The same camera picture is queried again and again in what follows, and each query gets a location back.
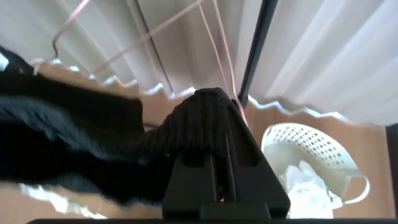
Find beige curtain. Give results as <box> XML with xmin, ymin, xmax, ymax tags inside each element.
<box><xmin>0</xmin><ymin>0</ymin><xmax>398</xmax><ymax>127</ymax></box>

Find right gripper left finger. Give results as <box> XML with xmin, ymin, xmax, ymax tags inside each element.
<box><xmin>162</xmin><ymin>154</ymin><xmax>218</xmax><ymax>219</ymax></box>

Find black shorts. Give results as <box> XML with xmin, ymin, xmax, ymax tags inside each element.
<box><xmin>0</xmin><ymin>46</ymin><xmax>246</xmax><ymax>208</ymax></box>

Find heap of clothes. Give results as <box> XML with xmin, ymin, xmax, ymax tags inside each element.
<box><xmin>279</xmin><ymin>160</ymin><xmax>345</xmax><ymax>219</ymax></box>

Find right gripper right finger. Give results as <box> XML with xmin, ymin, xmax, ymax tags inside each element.
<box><xmin>222</xmin><ymin>98</ymin><xmax>292</xmax><ymax>219</ymax></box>

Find pink clothes hanger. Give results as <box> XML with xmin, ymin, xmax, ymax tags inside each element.
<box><xmin>32</xmin><ymin>0</ymin><xmax>208</xmax><ymax>75</ymax></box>
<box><xmin>197</xmin><ymin>0</ymin><xmax>249</xmax><ymax>125</ymax></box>

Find white laundry basket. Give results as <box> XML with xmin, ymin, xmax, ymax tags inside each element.
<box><xmin>260</xmin><ymin>123</ymin><xmax>371</xmax><ymax>218</ymax></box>

